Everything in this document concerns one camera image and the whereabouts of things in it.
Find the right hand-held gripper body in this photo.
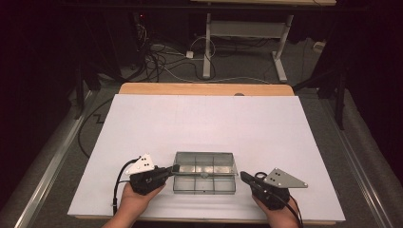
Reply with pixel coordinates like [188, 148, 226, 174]
[250, 167, 309, 211]

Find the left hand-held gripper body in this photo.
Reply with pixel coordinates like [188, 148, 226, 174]
[125, 153, 165, 196]

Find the clear plastic compartment box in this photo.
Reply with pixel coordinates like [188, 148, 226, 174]
[172, 151, 239, 195]

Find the person's left hand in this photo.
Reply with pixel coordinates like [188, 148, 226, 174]
[117, 182, 165, 219]

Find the person's right hand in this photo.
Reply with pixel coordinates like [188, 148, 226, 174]
[252, 195, 300, 222]

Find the white board sheet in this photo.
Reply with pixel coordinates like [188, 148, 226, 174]
[67, 93, 346, 222]

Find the black metal stand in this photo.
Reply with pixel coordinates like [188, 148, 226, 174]
[293, 63, 348, 131]
[74, 63, 103, 121]

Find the aluminium floor rail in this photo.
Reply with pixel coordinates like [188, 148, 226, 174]
[13, 89, 96, 228]
[319, 98, 393, 228]

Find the long black floor cable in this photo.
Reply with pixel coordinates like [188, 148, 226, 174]
[77, 96, 115, 160]

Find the white floor cable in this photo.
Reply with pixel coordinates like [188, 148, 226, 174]
[148, 44, 274, 86]

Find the tangle of black floor cables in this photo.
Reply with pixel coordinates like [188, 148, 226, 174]
[136, 34, 218, 84]

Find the dark equipment with wires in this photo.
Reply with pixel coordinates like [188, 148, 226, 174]
[129, 10, 150, 69]

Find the white metal frame desk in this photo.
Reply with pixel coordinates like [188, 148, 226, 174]
[189, 0, 336, 84]

